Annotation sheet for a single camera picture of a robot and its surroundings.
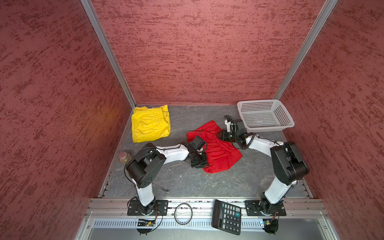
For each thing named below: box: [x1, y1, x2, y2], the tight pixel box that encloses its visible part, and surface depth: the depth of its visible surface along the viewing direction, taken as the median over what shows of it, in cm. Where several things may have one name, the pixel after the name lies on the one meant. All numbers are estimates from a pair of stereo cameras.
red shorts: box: [186, 120, 243, 174], surface depth 94 cm
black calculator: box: [212, 199, 242, 236], surface depth 72 cm
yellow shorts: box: [131, 104, 171, 143], surface depth 106 cm
